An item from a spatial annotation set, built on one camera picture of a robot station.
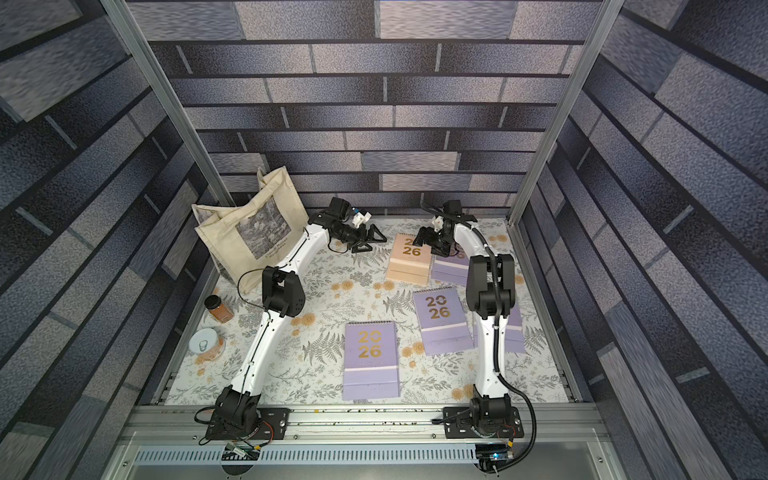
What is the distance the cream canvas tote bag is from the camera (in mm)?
850

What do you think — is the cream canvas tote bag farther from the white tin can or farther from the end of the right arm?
the end of the right arm

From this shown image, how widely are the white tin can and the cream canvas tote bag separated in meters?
0.18

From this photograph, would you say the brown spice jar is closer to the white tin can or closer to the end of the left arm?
the white tin can

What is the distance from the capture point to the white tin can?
2.71 feet

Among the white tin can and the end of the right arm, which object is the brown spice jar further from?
Result: the end of the right arm
